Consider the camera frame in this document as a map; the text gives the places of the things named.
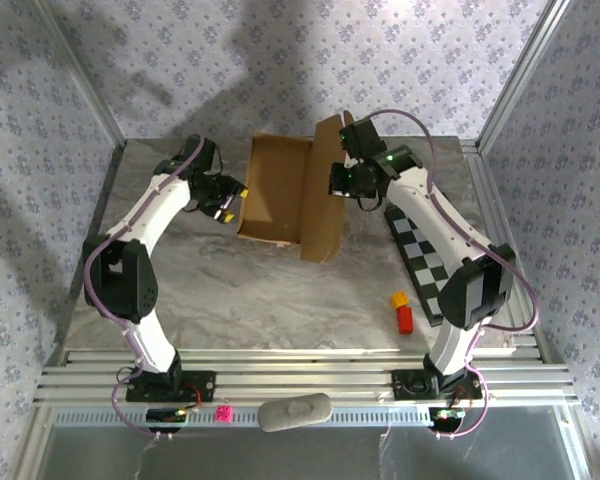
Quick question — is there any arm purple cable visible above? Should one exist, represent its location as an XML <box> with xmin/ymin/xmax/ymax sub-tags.
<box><xmin>82</xmin><ymin>133</ymin><xmax>206</xmax><ymax>441</ymax></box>
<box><xmin>367</xmin><ymin>108</ymin><xmax>540</xmax><ymax>441</ymax></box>

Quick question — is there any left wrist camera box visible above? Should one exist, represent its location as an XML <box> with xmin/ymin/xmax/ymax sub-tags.
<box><xmin>179</xmin><ymin>135</ymin><xmax>220</xmax><ymax>175</ymax></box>

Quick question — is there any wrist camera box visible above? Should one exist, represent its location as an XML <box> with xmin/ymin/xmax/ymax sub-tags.
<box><xmin>338</xmin><ymin>118</ymin><xmax>385</xmax><ymax>166</ymax></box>
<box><xmin>179</xmin><ymin>135</ymin><xmax>220</xmax><ymax>175</ymax></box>

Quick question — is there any aluminium side rail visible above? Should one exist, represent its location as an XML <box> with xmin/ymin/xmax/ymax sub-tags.
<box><xmin>459</xmin><ymin>139</ymin><xmax>554</xmax><ymax>364</ymax></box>

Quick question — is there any right small circuit board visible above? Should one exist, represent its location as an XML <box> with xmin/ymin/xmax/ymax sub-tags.
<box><xmin>428</xmin><ymin>407</ymin><xmax>466</xmax><ymax>431</ymax></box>

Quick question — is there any aluminium corner post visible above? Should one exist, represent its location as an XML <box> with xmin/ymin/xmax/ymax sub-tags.
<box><xmin>32</xmin><ymin>0</ymin><xmax>129</xmax><ymax>151</ymax></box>
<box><xmin>474</xmin><ymin>0</ymin><xmax>576</xmax><ymax>156</ymax></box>

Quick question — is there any left small circuit board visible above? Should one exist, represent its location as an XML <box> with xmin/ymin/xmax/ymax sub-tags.
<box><xmin>146</xmin><ymin>407</ymin><xmax>189</xmax><ymax>426</ymax></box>

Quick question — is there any grey slotted cable duct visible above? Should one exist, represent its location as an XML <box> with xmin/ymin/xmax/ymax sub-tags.
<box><xmin>52</xmin><ymin>404</ymin><xmax>436</xmax><ymax>429</ymax></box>

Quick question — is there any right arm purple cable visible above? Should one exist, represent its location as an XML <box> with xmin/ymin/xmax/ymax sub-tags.
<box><xmin>367</xmin><ymin>108</ymin><xmax>540</xmax><ymax>441</ymax></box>

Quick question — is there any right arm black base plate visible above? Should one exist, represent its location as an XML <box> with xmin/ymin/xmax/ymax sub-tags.
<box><xmin>390</xmin><ymin>368</ymin><xmax>483</xmax><ymax>401</ymax></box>

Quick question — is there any aluminium rail frame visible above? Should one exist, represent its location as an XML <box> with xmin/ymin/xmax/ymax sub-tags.
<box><xmin>32</xmin><ymin>347</ymin><xmax>581</xmax><ymax>404</ymax></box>

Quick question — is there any small circuit board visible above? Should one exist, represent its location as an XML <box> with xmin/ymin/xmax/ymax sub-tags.
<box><xmin>428</xmin><ymin>407</ymin><xmax>466</xmax><ymax>431</ymax></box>
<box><xmin>146</xmin><ymin>407</ymin><xmax>189</xmax><ymax>426</ymax></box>

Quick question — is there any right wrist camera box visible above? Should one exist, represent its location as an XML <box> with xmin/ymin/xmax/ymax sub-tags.
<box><xmin>338</xmin><ymin>118</ymin><xmax>385</xmax><ymax>166</ymax></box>

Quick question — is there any grey oval stone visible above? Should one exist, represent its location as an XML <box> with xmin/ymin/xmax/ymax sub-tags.
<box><xmin>257</xmin><ymin>393</ymin><xmax>334</xmax><ymax>433</ymax></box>

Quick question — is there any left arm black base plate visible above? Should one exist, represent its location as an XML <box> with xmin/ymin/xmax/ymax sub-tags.
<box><xmin>124</xmin><ymin>369</ymin><xmax>217</xmax><ymax>403</ymax></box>

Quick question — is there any brown cardboard box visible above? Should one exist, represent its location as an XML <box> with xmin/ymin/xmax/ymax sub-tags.
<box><xmin>237</xmin><ymin>110</ymin><xmax>356</xmax><ymax>265</ymax></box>

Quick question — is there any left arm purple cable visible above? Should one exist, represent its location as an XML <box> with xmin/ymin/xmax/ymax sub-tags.
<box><xmin>82</xmin><ymin>133</ymin><xmax>206</xmax><ymax>441</ymax></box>

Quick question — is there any black white checkerboard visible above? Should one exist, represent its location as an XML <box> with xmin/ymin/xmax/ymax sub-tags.
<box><xmin>383</xmin><ymin>202</ymin><xmax>461</xmax><ymax>329</ymax></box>

